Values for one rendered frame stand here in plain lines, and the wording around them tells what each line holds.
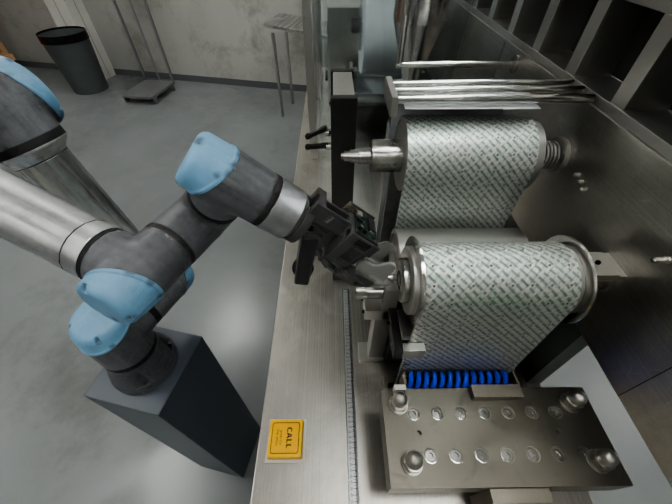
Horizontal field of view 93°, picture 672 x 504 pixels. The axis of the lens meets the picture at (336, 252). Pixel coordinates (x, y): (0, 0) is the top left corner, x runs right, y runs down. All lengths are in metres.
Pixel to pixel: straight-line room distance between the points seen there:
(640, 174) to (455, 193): 0.26
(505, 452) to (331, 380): 0.38
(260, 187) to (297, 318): 0.57
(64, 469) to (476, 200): 1.97
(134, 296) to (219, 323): 1.65
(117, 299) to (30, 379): 2.00
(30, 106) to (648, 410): 1.04
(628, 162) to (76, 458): 2.15
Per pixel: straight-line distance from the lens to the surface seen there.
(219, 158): 0.40
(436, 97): 0.64
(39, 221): 0.50
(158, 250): 0.44
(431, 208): 0.69
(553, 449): 0.76
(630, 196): 0.67
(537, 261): 0.57
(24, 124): 0.72
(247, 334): 1.97
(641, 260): 0.65
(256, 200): 0.40
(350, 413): 0.81
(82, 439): 2.08
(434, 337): 0.60
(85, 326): 0.80
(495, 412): 0.74
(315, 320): 0.90
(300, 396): 0.82
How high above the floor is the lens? 1.68
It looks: 47 degrees down
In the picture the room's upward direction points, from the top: straight up
